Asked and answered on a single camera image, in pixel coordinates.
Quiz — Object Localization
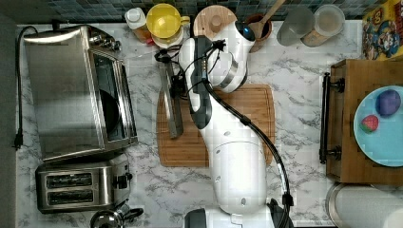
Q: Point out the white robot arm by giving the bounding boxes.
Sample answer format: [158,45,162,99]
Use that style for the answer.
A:
[179,21,294,228]

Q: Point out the stainless steel toaster oven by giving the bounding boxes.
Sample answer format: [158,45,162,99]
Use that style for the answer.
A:
[24,25,138,162]

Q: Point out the bamboo cutting board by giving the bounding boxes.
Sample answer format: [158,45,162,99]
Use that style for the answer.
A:
[157,84,276,167]

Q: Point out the round wooden lid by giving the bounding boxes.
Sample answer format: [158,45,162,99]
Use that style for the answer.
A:
[193,5,237,39]

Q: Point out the yellow mug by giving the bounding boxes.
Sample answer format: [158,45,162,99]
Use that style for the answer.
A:
[146,4,190,48]

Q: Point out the wooden spoon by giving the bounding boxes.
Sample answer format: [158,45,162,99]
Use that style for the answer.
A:
[249,0,286,38]

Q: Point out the brown utensil cup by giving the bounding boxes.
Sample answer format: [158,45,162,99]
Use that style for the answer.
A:
[245,13,272,53]

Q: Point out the white capped bottle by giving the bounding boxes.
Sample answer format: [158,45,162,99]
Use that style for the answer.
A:
[125,8,152,44]

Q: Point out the grey lidded canister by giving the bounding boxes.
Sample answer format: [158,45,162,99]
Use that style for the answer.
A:
[277,7,315,47]

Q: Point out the steel kettle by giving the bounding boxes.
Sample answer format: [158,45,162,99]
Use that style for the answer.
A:
[90,204,144,228]

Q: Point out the stainless steel two-slot toaster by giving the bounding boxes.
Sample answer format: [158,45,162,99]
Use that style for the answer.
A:
[35,154,133,214]

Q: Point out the clear lidded jar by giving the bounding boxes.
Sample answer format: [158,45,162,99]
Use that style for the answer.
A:
[301,5,345,48]

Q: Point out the red toy strawberry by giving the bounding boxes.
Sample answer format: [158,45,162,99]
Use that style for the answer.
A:
[359,115,379,133]

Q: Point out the large steel pot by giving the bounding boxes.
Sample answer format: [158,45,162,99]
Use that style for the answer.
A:
[326,183,403,228]

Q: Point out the light blue plate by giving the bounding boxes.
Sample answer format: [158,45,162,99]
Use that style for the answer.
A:
[354,85,403,167]

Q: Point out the purple toy fruit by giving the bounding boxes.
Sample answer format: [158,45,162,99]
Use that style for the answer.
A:
[375,89,401,117]

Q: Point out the colourful cereal box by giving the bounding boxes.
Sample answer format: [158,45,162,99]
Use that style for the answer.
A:
[362,0,403,61]

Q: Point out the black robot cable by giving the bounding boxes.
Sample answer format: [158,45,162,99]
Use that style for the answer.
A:
[154,38,295,228]

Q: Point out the wooden tray with handle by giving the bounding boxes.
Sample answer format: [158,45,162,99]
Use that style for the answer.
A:
[319,59,402,186]

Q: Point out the black power cord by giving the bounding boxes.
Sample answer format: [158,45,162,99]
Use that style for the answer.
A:
[11,19,61,152]

